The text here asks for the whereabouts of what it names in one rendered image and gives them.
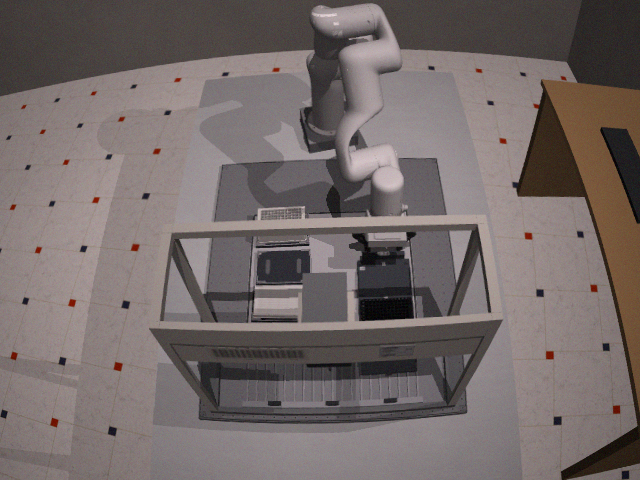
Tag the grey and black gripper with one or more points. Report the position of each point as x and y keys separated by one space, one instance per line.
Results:
x=364 y=238

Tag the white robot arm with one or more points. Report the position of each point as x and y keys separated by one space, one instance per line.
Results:
x=360 y=66

